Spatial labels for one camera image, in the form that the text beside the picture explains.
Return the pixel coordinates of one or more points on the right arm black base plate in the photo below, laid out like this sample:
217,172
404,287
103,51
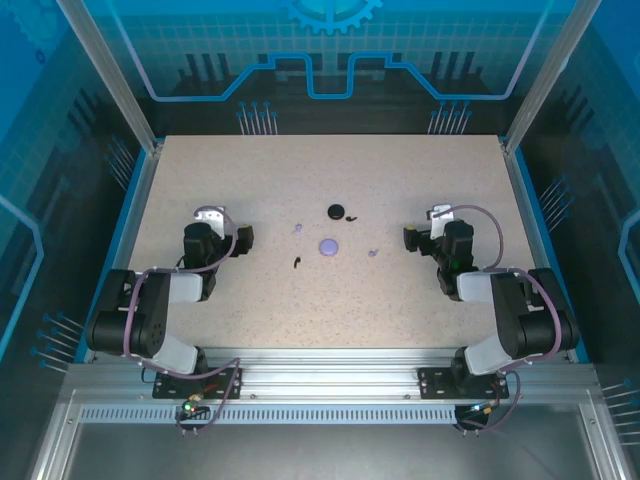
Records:
432,382

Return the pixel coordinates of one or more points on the purple round charging case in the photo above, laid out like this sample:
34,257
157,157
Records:
329,247

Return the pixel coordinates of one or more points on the small lit circuit board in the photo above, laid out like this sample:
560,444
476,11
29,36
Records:
192,407
482,409

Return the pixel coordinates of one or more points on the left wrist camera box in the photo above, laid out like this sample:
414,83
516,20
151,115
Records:
207,215

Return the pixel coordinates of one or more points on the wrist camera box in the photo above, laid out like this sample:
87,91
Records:
441,211
207,215

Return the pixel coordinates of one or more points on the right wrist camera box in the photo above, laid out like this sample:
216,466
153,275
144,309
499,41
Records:
441,211

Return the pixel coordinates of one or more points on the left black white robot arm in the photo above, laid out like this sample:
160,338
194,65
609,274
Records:
150,310

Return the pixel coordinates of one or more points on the black round charging case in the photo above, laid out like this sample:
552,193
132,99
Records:
336,211

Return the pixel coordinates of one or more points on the aluminium table side rail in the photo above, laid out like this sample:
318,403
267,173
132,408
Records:
153,161
510,162

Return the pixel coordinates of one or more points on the aluminium frame post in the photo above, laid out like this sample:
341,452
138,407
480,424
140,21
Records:
545,75
110,75

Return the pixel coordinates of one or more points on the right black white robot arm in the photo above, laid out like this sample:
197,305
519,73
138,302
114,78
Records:
510,310

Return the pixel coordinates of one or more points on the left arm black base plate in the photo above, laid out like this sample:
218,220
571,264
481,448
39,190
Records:
225,382

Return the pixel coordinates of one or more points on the aluminium mounting rail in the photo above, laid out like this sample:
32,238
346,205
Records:
325,372

